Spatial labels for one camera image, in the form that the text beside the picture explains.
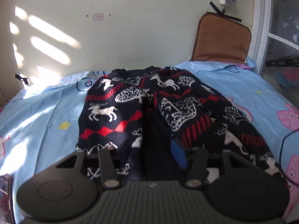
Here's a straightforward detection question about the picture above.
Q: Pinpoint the black red white patterned sweater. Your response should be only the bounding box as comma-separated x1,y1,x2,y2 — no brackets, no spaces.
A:
76,67,282,180

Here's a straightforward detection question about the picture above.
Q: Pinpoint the light blue cartoon bed sheet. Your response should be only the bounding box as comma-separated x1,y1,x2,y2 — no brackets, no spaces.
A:
1,61,298,223

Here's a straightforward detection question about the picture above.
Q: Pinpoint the dark object at bed edge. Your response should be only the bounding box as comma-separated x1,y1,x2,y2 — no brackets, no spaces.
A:
0,174,15,224

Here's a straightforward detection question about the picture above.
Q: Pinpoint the brown seat cushion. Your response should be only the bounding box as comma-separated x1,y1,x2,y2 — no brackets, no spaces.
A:
191,13,251,65

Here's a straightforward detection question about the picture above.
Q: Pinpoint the black tape on wall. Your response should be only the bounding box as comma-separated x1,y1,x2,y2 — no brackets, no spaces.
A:
15,73,29,85

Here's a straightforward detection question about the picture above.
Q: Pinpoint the small pink wall sticker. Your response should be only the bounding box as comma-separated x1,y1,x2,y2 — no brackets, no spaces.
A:
93,13,104,21

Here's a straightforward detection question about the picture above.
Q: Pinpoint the white door frame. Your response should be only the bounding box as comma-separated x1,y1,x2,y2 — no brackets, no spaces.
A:
248,0,272,74

